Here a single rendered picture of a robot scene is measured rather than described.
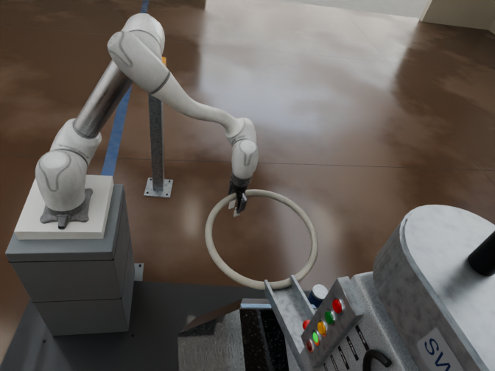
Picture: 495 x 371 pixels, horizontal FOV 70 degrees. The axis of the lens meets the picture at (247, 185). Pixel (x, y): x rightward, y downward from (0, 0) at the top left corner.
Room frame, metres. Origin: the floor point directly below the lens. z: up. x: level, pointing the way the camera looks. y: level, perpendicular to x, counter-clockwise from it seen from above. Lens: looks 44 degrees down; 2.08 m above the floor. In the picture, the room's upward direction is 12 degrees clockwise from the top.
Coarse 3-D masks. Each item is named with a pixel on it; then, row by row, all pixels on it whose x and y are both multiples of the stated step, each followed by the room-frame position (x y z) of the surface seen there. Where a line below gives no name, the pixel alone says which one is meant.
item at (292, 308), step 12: (288, 288) 0.74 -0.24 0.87; (300, 288) 0.71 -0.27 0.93; (276, 300) 0.64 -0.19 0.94; (288, 300) 0.67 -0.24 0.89; (300, 300) 0.68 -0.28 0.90; (276, 312) 0.60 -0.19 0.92; (288, 312) 0.62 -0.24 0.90; (300, 312) 0.63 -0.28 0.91; (312, 312) 0.61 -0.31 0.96; (288, 324) 0.55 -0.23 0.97; (300, 324) 0.58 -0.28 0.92; (288, 336) 0.51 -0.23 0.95; (300, 336) 0.53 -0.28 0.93; (300, 348) 0.46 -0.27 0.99; (300, 360) 0.43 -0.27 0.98
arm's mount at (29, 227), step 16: (96, 176) 1.11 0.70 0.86; (112, 176) 1.13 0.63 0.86; (32, 192) 0.94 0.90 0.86; (96, 192) 1.02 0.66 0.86; (112, 192) 1.08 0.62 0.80; (32, 208) 0.86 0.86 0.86; (96, 208) 0.93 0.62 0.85; (32, 224) 0.79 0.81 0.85; (48, 224) 0.80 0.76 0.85; (80, 224) 0.84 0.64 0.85; (96, 224) 0.86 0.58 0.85
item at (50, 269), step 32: (128, 224) 1.14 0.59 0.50; (32, 256) 0.69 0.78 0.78; (64, 256) 0.72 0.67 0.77; (96, 256) 0.76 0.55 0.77; (128, 256) 1.03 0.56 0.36; (32, 288) 0.68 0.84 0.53; (64, 288) 0.71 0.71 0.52; (96, 288) 0.75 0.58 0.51; (128, 288) 0.93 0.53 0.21; (64, 320) 0.69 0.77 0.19; (96, 320) 0.73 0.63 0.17; (128, 320) 0.82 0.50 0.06
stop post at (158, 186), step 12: (156, 108) 1.88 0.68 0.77; (156, 120) 1.88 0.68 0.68; (156, 132) 1.88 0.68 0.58; (156, 144) 1.87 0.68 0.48; (156, 156) 1.87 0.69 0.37; (156, 168) 1.87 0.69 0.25; (156, 180) 1.87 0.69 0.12; (168, 180) 2.01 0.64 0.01; (144, 192) 1.83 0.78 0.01; (156, 192) 1.85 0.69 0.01; (168, 192) 1.88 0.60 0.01
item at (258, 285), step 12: (252, 192) 1.15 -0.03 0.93; (264, 192) 1.17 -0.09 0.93; (288, 204) 1.14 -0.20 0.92; (300, 216) 1.09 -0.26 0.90; (312, 228) 1.03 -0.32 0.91; (312, 240) 0.97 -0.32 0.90; (216, 252) 0.80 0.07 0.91; (312, 252) 0.91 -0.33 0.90; (216, 264) 0.76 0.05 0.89; (312, 264) 0.85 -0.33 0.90; (228, 276) 0.72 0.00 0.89; (240, 276) 0.73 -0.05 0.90; (300, 276) 0.78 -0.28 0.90; (264, 288) 0.71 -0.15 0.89; (276, 288) 0.72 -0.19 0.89
